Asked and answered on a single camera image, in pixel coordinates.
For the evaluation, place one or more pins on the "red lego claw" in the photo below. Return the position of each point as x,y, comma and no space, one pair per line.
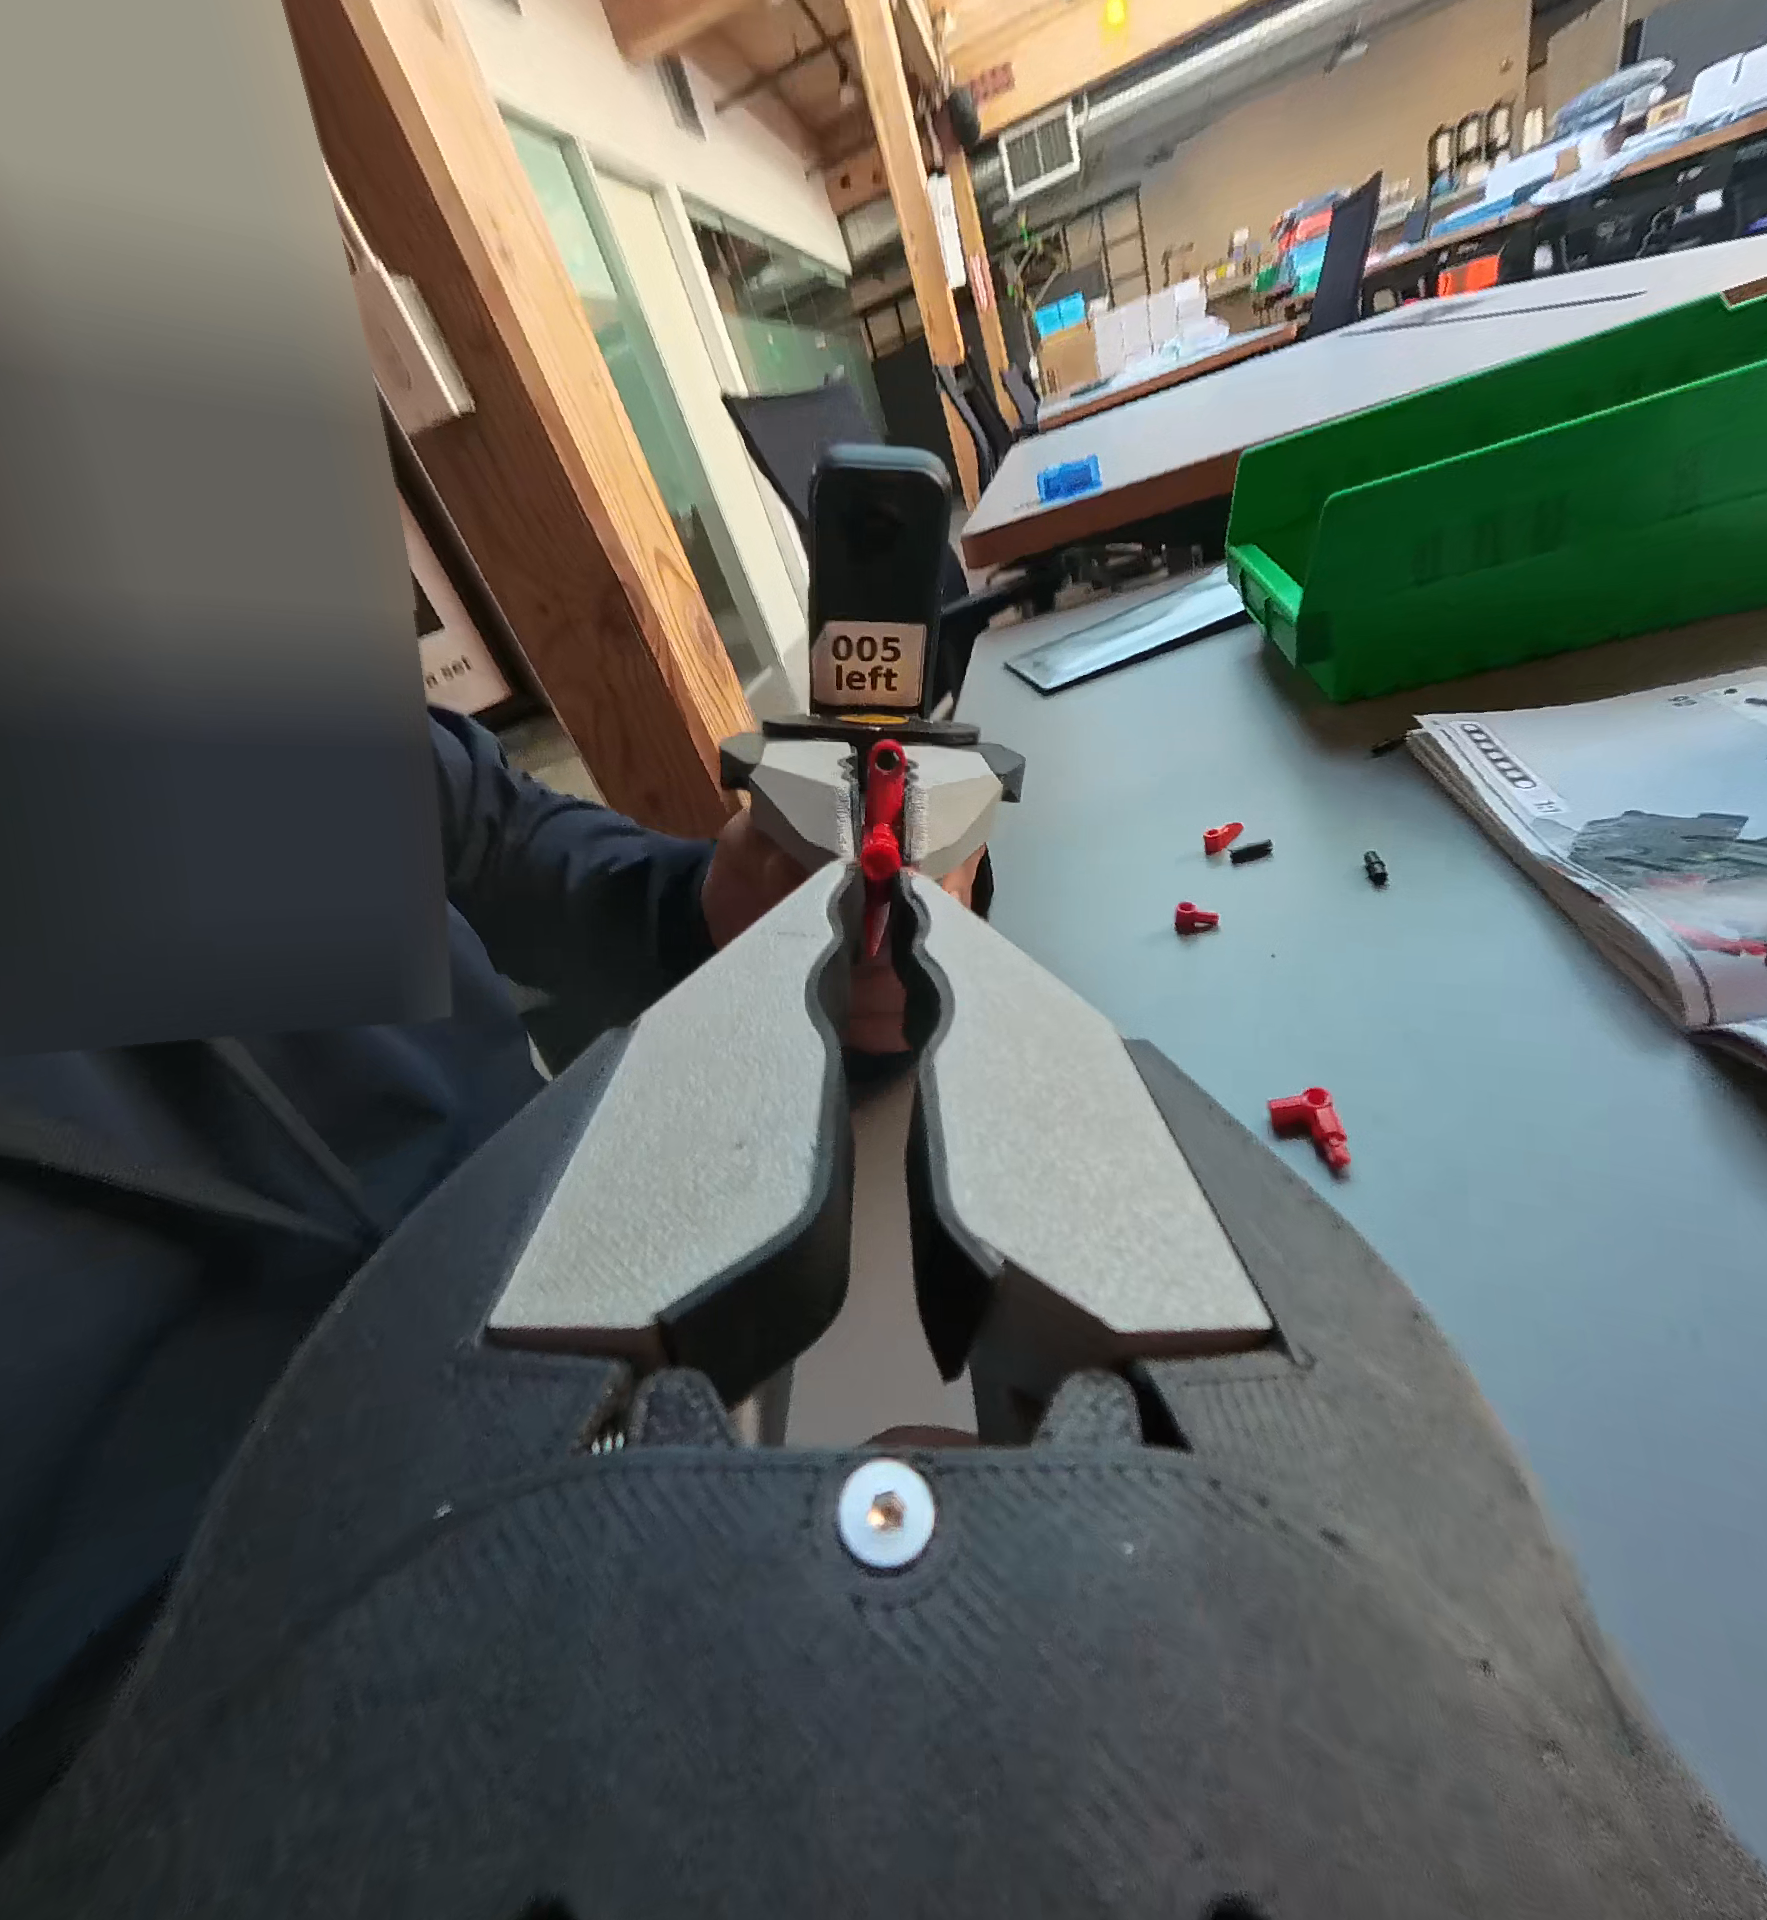
1215,839

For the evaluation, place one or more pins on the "dark fabric chair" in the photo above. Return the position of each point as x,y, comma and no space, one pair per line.
792,435

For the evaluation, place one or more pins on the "white sign board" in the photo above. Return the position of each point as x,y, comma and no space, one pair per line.
457,661

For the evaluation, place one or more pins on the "wooden beam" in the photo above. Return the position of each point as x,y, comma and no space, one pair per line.
907,180

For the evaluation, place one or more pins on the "lego instruction booklet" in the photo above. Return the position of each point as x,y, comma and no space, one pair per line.
1648,839

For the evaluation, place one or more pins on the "shelf of colourful goods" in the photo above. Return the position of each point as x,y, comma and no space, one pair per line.
1574,135

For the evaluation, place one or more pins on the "person's left forearm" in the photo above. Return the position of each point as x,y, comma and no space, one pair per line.
569,871

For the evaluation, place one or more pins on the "red lego claw assembly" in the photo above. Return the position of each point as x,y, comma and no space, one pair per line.
878,857

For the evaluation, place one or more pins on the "person's dark navy clothing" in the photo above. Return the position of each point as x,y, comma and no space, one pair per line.
149,1276

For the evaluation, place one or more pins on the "red lego short connector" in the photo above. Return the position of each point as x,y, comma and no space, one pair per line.
1296,1113

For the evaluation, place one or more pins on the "white air vent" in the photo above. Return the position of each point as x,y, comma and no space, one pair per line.
1041,152

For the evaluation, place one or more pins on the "green plastic bin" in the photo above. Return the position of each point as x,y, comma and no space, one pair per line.
1499,570

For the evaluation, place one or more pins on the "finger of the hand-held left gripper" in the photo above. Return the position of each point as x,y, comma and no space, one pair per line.
958,803
792,795

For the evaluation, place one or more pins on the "red lego pin connector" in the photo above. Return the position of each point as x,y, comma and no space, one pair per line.
1193,922

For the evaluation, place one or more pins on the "wooden post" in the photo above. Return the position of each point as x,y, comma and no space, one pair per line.
523,375

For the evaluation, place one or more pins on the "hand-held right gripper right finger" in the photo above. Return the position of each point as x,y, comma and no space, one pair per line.
1094,1185

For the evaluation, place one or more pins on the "person's left hand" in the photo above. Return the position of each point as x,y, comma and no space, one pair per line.
742,893

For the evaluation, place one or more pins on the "small blue object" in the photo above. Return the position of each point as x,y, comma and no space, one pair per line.
1071,481

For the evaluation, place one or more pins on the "grey electrical box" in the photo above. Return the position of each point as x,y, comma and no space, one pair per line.
426,353

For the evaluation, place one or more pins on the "flat dark panel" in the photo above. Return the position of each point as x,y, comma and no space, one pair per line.
1123,639

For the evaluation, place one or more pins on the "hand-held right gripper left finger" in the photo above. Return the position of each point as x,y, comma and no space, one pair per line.
673,1185

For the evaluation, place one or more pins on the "red lego axle connector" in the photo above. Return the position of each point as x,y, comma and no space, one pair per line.
886,781

